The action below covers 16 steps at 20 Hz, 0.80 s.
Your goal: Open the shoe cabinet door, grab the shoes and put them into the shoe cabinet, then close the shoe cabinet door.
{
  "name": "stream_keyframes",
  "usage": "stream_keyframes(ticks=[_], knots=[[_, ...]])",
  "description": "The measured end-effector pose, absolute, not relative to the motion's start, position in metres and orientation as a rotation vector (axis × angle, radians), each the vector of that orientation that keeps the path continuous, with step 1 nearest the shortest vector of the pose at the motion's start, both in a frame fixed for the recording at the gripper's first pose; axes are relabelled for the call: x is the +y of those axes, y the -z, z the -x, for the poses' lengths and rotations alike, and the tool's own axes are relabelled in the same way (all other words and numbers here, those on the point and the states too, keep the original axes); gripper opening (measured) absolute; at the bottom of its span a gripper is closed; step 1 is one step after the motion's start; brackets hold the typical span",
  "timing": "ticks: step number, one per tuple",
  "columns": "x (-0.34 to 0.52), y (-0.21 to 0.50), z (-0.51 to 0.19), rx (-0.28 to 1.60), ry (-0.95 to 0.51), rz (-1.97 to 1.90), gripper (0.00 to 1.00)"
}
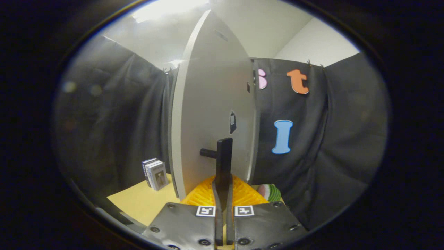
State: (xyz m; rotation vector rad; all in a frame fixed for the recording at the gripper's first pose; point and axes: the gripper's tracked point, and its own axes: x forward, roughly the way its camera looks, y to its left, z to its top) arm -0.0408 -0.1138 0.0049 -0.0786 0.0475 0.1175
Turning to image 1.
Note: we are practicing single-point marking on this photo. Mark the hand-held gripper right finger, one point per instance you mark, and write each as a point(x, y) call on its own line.
point(229, 215)

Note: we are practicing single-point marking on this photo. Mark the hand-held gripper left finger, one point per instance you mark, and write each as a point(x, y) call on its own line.
point(218, 215)

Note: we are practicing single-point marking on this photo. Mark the grey shoe cabinet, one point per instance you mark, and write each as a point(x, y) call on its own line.
point(257, 139)

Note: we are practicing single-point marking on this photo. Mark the pink green striped toy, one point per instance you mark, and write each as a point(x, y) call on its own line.
point(271, 193)

